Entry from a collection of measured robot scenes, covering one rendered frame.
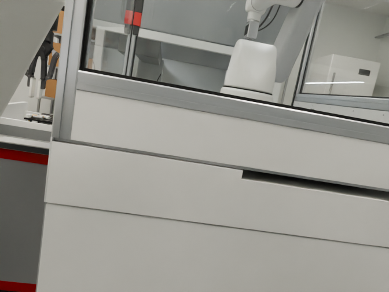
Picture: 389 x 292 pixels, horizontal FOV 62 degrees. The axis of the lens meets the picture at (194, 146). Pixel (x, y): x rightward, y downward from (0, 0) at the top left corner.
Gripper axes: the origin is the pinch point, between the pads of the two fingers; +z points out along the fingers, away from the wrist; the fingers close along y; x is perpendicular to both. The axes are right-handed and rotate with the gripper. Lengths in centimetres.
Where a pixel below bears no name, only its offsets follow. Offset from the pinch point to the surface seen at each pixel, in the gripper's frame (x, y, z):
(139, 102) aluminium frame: 51, -40, -5
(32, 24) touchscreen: 79, -28, -13
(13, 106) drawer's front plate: -5.5, 9.2, 8.6
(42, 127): 8.7, -6.6, 11.9
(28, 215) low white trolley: -15, 3, 55
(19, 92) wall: -440, 186, 44
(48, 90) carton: -391, 126, 27
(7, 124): 8.7, 4.6, 12.7
